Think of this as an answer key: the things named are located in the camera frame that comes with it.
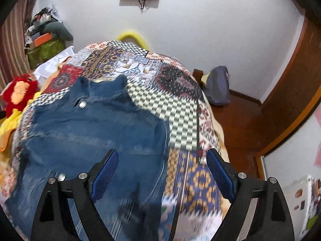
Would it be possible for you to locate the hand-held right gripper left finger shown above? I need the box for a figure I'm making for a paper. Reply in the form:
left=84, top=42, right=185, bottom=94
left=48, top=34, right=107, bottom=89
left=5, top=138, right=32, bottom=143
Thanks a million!
left=30, top=149, right=119, bottom=241

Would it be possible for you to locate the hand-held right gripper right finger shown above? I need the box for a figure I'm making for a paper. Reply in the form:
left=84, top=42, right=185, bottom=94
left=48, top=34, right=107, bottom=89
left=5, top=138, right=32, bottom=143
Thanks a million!
left=206, top=148, right=295, bottom=241

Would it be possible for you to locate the blue denim jacket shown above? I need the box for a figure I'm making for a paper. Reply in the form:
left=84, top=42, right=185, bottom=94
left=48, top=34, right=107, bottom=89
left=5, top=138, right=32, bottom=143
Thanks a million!
left=10, top=75, right=173, bottom=241

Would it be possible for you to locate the white sliding wardrobe door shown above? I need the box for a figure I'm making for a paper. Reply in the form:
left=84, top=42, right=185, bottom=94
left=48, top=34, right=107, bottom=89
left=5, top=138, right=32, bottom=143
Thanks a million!
left=261, top=110, right=321, bottom=239

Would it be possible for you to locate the wooden wardrobe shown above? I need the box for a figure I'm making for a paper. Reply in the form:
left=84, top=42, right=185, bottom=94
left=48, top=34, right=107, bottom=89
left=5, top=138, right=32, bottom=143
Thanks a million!
left=254, top=87, right=321, bottom=181

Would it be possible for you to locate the grey backpack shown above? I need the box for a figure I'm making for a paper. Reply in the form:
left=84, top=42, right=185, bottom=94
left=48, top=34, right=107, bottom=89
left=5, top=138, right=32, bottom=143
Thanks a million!
left=202, top=66, right=231, bottom=106

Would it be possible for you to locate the patchwork printed bed quilt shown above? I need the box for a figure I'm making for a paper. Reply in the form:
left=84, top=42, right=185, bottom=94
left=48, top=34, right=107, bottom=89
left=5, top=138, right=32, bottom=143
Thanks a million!
left=0, top=40, right=226, bottom=241

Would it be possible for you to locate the orange towel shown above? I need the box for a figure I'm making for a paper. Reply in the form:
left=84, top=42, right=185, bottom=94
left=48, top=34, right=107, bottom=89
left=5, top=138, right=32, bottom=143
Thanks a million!
left=0, top=131, right=13, bottom=152

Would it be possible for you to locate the yellow blanket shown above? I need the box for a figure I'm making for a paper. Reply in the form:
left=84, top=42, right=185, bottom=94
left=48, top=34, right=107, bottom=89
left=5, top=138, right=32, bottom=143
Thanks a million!
left=0, top=90, right=38, bottom=151

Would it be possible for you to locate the red plush toy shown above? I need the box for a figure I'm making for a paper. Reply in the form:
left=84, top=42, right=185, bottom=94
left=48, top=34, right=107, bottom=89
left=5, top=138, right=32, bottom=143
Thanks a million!
left=0, top=74, right=39, bottom=118

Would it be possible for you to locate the brown wooden door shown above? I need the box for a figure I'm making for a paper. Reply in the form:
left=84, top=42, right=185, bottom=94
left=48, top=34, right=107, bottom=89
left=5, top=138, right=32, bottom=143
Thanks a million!
left=261, top=17, right=321, bottom=153

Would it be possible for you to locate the white cloth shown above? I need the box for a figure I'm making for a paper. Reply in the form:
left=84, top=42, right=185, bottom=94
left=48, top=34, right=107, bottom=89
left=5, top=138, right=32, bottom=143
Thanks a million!
left=34, top=46, right=76, bottom=81

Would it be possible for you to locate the green printed cloth cover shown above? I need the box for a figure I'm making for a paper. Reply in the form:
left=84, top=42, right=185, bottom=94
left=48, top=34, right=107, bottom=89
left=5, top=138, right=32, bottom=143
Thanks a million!
left=26, top=39, right=66, bottom=68

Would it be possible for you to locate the orange box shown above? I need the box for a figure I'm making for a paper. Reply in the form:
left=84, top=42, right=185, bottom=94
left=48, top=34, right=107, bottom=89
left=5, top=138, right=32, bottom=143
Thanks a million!
left=34, top=32, right=53, bottom=47

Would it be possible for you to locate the grey neck pillow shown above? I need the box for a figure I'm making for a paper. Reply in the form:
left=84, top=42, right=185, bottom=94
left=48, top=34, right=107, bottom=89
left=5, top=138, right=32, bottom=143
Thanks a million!
left=44, top=21, right=74, bottom=41

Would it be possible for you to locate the brown striped curtain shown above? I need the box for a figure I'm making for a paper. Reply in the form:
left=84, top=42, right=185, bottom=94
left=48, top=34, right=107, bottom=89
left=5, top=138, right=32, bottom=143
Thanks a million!
left=0, top=0, right=42, bottom=88

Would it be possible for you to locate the pile of clutter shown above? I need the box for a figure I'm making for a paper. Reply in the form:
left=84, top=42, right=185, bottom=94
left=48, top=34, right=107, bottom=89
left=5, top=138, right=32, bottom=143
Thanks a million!
left=24, top=5, right=59, bottom=43

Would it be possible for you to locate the yellow padded bed rail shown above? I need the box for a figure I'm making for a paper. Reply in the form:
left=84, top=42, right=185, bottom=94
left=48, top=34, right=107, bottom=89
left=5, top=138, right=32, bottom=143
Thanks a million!
left=117, top=30, right=151, bottom=49

